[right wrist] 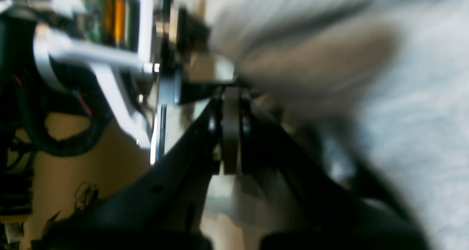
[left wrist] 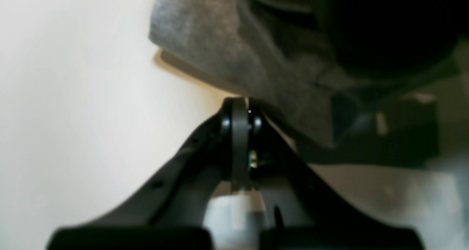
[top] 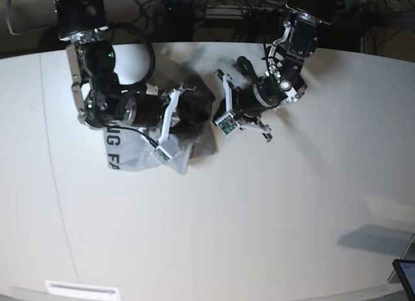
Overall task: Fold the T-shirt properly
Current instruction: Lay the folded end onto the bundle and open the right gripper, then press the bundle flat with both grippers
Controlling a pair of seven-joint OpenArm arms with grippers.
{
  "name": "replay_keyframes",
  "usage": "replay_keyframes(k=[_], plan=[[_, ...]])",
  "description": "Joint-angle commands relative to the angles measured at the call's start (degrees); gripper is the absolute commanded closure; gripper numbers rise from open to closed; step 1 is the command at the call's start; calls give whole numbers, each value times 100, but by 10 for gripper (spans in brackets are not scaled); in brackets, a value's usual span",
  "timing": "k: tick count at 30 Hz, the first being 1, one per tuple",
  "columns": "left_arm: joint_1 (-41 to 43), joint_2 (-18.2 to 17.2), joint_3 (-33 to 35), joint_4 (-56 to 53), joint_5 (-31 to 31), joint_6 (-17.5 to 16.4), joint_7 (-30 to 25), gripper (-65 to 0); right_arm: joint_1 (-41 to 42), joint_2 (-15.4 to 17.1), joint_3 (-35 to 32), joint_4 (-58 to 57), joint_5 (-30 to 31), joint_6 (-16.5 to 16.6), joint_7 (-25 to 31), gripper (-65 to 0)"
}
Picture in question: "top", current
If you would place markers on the grey T-shirt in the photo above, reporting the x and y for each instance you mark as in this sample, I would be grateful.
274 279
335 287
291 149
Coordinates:
127 151

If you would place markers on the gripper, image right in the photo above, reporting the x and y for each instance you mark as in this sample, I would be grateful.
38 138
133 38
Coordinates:
251 101

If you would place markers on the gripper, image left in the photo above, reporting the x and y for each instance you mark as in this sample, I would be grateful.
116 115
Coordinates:
185 113

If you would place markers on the black tablet screen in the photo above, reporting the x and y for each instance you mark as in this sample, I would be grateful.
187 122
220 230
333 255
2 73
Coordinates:
405 272

